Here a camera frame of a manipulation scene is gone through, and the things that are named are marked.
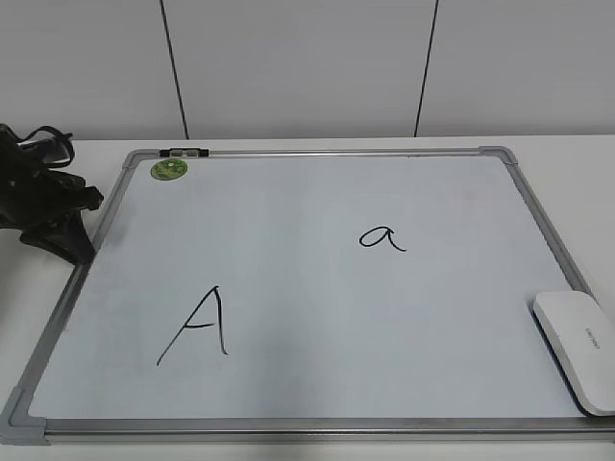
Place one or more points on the white board with grey frame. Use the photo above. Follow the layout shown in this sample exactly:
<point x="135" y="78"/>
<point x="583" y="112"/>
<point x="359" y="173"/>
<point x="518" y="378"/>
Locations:
<point x="315" y="295"/>

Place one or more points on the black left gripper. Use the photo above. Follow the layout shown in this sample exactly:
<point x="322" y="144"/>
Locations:
<point x="37" y="196"/>

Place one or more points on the green round magnet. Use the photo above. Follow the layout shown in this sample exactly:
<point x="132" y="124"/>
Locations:
<point x="168" y="169"/>

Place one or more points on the white board eraser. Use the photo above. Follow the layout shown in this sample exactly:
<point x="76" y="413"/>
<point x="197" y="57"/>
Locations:
<point x="581" y="336"/>

